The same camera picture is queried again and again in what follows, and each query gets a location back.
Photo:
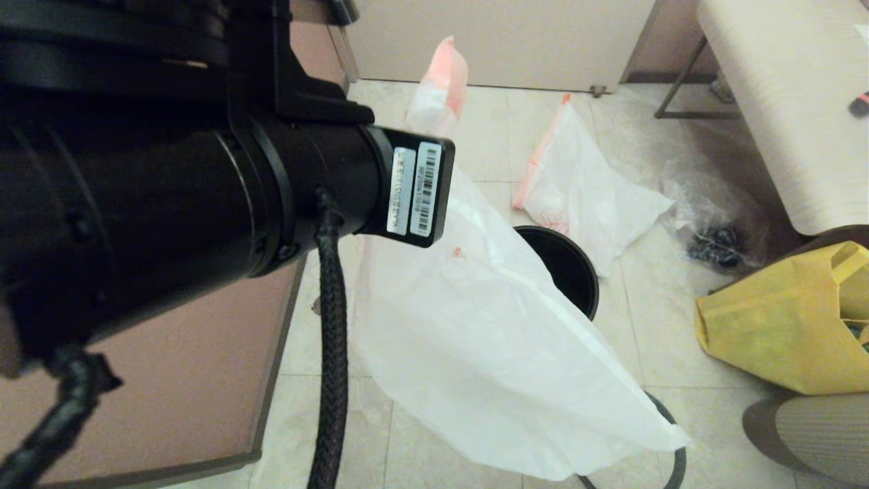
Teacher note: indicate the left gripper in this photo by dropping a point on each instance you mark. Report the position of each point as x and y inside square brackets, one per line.
[353, 176]

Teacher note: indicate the black round trash bin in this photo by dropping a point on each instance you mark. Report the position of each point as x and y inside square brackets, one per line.
[570, 265]

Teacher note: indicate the clear crumpled plastic bag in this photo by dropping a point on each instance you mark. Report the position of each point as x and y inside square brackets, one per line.
[706, 200]

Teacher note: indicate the yellow fabric tote bag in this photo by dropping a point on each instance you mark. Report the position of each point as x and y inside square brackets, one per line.
[767, 326]

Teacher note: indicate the beige door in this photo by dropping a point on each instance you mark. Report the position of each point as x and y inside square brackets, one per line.
[543, 41]

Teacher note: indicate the small metal door stopper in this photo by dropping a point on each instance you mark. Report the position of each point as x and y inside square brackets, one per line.
[597, 90]

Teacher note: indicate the small grey bottle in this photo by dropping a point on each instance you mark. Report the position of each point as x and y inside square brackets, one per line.
[721, 88]

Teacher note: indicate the beige wood-grain table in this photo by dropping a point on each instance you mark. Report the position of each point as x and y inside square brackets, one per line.
[787, 102]

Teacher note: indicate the dark brown curved furniture base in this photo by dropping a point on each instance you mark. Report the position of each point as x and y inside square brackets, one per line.
[828, 238]

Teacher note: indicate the grey ribbed round seat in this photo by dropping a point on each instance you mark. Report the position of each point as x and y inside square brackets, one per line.
[821, 438]

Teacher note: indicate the grey door frame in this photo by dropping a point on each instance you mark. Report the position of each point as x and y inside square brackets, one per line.
[347, 54]

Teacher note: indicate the dark metal table leg frame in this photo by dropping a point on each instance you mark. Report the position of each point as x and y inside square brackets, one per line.
[699, 116]

